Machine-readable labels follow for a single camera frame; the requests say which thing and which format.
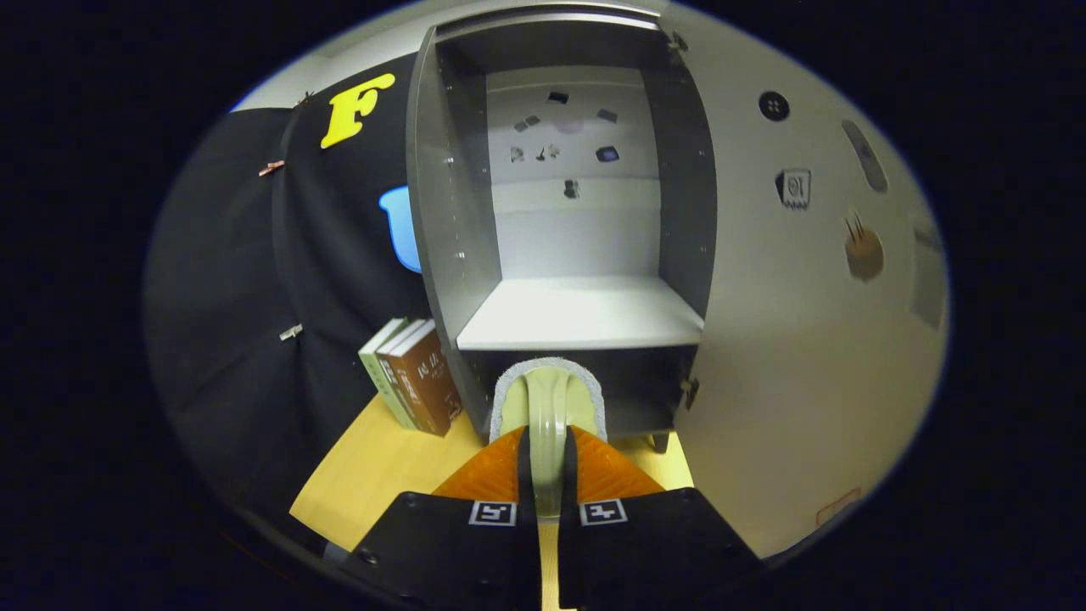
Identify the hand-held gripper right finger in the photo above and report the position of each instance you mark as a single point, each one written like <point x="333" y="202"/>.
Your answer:
<point x="570" y="484"/>

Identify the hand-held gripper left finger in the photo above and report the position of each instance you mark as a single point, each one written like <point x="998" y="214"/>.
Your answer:
<point x="524" y="484"/>

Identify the light green slipper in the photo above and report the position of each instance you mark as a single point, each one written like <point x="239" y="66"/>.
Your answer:
<point x="547" y="407"/>

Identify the beige cabinet door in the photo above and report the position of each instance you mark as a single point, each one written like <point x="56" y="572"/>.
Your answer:
<point x="806" y="382"/>

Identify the brown book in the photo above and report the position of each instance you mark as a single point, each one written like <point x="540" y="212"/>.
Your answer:
<point x="437" y="382"/>
<point x="405" y="386"/>

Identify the dark grey cabinet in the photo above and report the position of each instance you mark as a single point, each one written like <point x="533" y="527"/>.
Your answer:
<point x="577" y="314"/>

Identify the silver clip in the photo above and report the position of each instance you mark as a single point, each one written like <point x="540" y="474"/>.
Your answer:
<point x="291" y="332"/>

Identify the black backdrop cloth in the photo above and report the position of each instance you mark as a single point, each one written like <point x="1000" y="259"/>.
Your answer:
<point x="229" y="297"/>

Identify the copper clip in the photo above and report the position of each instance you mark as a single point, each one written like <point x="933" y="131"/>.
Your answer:
<point x="271" y="167"/>

